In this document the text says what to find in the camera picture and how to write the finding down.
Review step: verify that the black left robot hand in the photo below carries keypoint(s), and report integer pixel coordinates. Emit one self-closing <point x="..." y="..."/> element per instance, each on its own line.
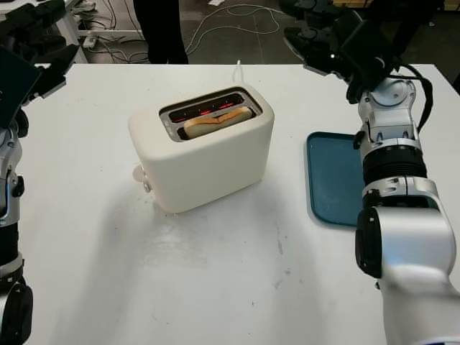
<point x="54" y="72"/>

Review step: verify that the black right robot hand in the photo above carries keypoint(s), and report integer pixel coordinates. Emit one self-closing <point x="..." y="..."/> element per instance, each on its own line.
<point x="316" y="39"/>

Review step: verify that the toast slice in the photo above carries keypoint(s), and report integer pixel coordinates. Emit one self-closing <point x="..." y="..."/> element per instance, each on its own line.
<point x="208" y="125"/>

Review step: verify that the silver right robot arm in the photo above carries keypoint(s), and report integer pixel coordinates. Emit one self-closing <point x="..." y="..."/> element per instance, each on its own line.
<point x="406" y="230"/>

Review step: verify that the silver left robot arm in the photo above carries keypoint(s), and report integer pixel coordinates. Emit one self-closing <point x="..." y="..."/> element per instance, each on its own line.
<point x="7" y="161"/>

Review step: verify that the person in dark trousers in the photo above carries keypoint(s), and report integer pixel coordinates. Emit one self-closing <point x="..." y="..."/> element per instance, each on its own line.
<point x="420" y="28"/>

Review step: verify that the person in black trousers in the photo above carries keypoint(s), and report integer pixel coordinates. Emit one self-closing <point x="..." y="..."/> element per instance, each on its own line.
<point x="161" y="32"/>

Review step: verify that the cream two-slot toaster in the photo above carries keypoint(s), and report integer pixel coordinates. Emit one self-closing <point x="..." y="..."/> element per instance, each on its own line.
<point x="208" y="169"/>

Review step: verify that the white desk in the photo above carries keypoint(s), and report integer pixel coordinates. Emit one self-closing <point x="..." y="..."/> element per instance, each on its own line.
<point x="75" y="36"/>

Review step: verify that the white power strip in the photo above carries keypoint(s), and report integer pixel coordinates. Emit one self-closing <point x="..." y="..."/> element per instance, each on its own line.
<point x="90" y="41"/>

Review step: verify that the wooden crate stack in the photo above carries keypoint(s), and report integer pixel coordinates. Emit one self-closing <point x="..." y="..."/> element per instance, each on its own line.
<point x="350" y="3"/>

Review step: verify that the white paper sheet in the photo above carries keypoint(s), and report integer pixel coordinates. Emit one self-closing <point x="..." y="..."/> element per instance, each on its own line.
<point x="215" y="2"/>

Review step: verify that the blue plastic tray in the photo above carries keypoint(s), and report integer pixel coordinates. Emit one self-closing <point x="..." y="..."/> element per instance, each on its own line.
<point x="330" y="179"/>

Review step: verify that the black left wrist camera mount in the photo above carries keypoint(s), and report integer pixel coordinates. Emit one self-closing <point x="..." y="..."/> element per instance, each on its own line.
<point x="14" y="82"/>

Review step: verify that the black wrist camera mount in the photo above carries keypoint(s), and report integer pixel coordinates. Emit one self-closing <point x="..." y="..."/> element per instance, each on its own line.
<point x="370" y="39"/>
<point x="14" y="82"/>

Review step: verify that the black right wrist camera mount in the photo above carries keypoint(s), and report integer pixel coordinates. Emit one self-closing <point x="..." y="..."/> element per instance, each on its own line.
<point x="370" y="39"/>

